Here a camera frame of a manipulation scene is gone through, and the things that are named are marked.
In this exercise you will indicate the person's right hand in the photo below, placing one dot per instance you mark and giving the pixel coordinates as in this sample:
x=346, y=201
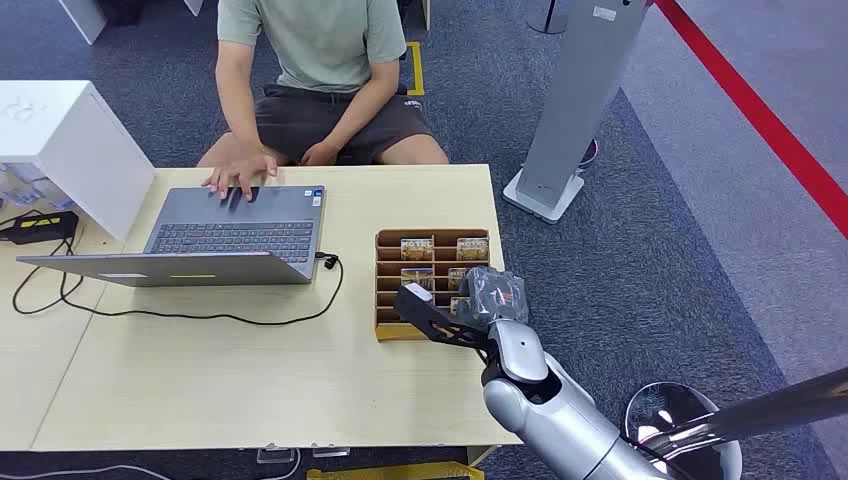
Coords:
x=242, y=169

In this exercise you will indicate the person's left hand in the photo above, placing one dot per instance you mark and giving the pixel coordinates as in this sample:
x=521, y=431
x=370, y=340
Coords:
x=321, y=154

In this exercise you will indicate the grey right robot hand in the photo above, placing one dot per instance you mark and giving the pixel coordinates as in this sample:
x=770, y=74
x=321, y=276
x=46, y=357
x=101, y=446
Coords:
x=497, y=295

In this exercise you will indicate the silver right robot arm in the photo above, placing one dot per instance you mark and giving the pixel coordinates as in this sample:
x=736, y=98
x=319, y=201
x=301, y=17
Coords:
x=563, y=424

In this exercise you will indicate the person's left forearm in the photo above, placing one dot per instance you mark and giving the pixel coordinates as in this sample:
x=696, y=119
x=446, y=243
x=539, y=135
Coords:
x=361, y=106

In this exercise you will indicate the person's right forearm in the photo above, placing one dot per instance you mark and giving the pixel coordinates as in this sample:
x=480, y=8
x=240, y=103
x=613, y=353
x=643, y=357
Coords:
x=240, y=112

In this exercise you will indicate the hotel key card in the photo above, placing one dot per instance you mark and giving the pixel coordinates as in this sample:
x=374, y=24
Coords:
x=417, y=277
x=458, y=305
x=472, y=248
x=456, y=278
x=417, y=250

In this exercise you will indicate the wooden card holder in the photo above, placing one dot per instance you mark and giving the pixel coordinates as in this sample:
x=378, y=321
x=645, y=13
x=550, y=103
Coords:
x=387, y=278

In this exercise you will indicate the person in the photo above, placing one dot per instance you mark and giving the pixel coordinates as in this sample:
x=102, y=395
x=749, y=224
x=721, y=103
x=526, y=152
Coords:
x=318, y=40

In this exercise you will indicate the grey laptop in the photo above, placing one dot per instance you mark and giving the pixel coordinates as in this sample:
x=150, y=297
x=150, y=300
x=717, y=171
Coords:
x=232, y=212

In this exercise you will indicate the yellow floor tape strip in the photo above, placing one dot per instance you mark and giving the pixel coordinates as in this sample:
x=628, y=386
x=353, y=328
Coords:
x=417, y=66

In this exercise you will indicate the shoe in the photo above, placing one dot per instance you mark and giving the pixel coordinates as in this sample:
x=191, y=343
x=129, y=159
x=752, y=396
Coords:
x=590, y=152

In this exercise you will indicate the white box cabinet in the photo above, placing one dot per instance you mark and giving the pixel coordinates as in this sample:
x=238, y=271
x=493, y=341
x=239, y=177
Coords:
x=73, y=139

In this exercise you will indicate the yellow floor tape square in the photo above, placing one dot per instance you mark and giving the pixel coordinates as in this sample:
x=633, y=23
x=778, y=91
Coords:
x=397, y=473

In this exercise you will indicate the black yellow power adapter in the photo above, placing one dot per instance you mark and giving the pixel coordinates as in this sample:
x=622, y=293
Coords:
x=43, y=226

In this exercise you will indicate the clear plastic container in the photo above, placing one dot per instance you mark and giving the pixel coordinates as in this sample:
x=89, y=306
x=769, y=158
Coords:
x=30, y=189

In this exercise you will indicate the white furniture panel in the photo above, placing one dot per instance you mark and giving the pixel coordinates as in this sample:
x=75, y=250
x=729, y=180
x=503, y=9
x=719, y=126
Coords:
x=83, y=16

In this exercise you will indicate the grey kiosk stand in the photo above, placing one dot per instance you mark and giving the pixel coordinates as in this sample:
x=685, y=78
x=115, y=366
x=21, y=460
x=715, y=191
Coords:
x=583, y=79

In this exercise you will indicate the black round stand base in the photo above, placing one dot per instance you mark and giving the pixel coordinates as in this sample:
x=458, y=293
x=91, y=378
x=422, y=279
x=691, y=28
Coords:
x=546, y=23

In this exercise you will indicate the chrome stanchion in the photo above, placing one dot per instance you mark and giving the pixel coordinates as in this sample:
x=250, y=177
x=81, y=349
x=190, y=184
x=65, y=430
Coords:
x=782, y=404

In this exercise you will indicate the red floor tape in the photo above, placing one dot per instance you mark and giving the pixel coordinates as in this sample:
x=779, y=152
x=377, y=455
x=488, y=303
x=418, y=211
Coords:
x=762, y=119

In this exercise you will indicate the clear desk bracket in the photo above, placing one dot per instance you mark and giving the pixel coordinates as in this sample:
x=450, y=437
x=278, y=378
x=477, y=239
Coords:
x=330, y=453
x=275, y=456

